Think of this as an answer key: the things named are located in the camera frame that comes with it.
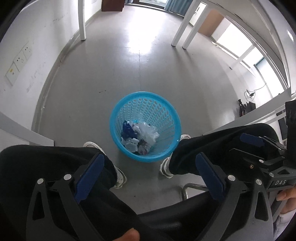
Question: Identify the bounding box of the person's right hand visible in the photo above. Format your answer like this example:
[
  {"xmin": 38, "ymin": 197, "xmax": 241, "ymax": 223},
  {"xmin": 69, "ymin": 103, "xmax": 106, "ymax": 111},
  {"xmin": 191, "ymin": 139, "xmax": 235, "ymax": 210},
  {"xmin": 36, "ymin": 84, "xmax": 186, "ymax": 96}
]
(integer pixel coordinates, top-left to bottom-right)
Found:
[{"xmin": 276, "ymin": 188, "xmax": 296, "ymax": 215}]

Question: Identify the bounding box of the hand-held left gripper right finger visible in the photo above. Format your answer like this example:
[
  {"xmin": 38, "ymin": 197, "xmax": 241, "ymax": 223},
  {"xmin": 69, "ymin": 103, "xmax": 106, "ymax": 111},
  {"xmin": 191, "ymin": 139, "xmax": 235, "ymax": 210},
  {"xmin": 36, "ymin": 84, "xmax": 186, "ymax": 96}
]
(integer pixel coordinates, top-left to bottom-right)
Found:
[{"xmin": 195, "ymin": 152, "xmax": 274, "ymax": 241}]

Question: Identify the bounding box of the white wall plate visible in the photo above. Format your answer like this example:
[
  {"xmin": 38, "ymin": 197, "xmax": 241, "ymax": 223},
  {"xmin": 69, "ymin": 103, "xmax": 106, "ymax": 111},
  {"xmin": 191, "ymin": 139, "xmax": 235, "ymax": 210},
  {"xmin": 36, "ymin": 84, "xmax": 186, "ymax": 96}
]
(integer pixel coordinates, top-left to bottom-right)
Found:
[{"xmin": 5, "ymin": 63, "xmax": 20, "ymax": 86}]

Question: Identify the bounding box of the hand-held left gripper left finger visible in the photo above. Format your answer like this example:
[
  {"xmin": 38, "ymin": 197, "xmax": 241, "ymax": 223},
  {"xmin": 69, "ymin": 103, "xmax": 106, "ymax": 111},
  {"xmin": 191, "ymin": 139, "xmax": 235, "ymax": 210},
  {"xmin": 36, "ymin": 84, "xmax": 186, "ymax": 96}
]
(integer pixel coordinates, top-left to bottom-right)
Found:
[{"xmin": 26, "ymin": 153, "xmax": 105, "ymax": 241}]

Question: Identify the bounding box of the black gear bundle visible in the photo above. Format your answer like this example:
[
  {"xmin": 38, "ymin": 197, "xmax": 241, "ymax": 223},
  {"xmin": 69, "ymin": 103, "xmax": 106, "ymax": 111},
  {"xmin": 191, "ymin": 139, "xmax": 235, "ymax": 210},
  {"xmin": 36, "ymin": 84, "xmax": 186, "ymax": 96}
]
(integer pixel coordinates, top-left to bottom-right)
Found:
[{"xmin": 238, "ymin": 99, "xmax": 256, "ymax": 118}]

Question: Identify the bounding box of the black chair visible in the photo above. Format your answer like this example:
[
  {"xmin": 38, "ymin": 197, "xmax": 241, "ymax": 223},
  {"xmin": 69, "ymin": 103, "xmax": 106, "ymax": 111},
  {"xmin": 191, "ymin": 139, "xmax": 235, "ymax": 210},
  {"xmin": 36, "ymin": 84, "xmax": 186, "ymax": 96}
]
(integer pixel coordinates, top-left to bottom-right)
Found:
[{"xmin": 136, "ymin": 183, "xmax": 213, "ymax": 241}]

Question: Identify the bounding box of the blue plastic wrapper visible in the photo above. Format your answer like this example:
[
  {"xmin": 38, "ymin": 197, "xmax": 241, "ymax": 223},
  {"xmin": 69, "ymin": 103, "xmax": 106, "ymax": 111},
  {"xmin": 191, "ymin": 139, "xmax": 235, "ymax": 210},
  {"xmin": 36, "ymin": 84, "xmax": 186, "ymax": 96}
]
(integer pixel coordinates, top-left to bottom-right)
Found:
[{"xmin": 121, "ymin": 120, "xmax": 139, "ymax": 139}]

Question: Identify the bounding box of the person's left hand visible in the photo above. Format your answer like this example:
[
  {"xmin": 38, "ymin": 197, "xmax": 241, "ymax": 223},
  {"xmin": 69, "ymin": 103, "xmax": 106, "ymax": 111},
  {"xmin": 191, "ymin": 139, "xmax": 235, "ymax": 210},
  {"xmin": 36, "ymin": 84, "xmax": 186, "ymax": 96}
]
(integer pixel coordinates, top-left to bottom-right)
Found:
[{"xmin": 114, "ymin": 228, "xmax": 140, "ymax": 241}]

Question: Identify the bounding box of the person's right forearm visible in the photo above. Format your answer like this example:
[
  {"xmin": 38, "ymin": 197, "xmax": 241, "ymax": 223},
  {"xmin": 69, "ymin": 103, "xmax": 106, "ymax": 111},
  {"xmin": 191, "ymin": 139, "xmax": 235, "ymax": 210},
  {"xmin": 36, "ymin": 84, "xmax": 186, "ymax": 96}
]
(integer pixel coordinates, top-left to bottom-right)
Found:
[{"xmin": 273, "ymin": 211, "xmax": 296, "ymax": 241}]

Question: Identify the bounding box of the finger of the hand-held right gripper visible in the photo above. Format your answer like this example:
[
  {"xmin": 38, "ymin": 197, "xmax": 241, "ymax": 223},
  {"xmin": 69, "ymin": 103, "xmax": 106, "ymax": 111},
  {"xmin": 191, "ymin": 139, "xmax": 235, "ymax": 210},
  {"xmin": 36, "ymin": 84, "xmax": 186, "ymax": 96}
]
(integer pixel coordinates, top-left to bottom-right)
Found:
[
  {"xmin": 240, "ymin": 133, "xmax": 288, "ymax": 152},
  {"xmin": 228, "ymin": 148, "xmax": 286, "ymax": 172}
]

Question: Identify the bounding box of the person's left leg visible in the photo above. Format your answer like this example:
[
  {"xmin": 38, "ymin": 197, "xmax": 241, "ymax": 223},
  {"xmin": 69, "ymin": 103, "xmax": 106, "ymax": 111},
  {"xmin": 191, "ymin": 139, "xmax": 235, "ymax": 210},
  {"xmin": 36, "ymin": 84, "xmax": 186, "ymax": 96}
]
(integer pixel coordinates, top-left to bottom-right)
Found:
[{"xmin": 0, "ymin": 145, "xmax": 139, "ymax": 241}]

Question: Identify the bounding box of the white wall socket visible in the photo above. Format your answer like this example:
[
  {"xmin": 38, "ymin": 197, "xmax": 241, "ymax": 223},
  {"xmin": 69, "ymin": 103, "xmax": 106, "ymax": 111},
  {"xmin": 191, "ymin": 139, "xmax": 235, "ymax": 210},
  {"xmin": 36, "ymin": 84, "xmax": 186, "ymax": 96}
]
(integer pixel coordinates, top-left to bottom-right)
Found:
[
  {"xmin": 20, "ymin": 42, "xmax": 33, "ymax": 58},
  {"xmin": 13, "ymin": 53, "xmax": 28, "ymax": 70}
]

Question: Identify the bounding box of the white sneaker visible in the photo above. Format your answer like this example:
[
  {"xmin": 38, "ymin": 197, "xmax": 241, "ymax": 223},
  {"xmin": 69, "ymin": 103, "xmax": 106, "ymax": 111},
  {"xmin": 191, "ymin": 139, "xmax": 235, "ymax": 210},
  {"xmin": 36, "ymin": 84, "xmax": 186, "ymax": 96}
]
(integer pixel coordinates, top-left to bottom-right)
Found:
[
  {"xmin": 83, "ymin": 142, "xmax": 127, "ymax": 189},
  {"xmin": 160, "ymin": 134, "xmax": 191, "ymax": 178}
]

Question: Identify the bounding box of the brown wooden wardrobe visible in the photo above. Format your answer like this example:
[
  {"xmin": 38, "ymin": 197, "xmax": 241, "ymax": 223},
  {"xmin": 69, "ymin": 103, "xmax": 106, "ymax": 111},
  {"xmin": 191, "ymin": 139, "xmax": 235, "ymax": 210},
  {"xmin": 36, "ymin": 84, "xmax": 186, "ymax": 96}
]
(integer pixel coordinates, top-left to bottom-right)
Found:
[{"xmin": 102, "ymin": 0, "xmax": 125, "ymax": 12}]

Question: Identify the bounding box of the white tissue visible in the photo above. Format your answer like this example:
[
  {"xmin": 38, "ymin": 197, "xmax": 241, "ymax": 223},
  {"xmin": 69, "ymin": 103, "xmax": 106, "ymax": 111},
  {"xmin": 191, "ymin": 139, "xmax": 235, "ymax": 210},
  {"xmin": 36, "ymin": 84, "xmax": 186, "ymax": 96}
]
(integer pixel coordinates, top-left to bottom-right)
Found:
[{"xmin": 121, "ymin": 137, "xmax": 139, "ymax": 152}]

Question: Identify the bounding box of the pink cartoon snack wrapper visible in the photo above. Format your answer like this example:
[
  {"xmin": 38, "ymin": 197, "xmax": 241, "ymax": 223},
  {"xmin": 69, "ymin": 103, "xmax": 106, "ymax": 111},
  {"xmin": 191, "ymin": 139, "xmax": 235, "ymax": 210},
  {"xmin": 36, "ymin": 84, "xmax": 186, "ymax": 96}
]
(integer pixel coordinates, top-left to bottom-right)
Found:
[{"xmin": 137, "ymin": 139, "xmax": 151, "ymax": 155}]

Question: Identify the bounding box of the blue plastic mesh wastebasket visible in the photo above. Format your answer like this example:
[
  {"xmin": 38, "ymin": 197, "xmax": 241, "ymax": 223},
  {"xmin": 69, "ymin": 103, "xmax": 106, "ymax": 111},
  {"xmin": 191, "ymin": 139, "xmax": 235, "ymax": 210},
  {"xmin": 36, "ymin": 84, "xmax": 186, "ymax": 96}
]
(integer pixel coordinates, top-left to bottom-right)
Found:
[{"xmin": 109, "ymin": 91, "xmax": 182, "ymax": 163}]

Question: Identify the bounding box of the clear crinkled plastic wrap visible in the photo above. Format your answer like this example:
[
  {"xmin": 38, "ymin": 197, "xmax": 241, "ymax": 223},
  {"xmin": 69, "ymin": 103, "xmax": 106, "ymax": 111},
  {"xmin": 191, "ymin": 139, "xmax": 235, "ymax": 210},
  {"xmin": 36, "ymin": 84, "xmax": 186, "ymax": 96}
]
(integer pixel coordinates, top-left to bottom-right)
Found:
[{"xmin": 134, "ymin": 122, "xmax": 160, "ymax": 143}]

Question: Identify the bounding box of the dark blue curtain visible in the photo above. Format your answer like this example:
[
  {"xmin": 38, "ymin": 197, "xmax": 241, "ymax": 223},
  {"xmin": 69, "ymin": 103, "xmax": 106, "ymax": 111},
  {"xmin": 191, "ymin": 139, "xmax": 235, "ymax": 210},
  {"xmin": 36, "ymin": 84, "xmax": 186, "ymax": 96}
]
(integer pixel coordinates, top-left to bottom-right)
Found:
[{"xmin": 164, "ymin": 0, "xmax": 193, "ymax": 17}]

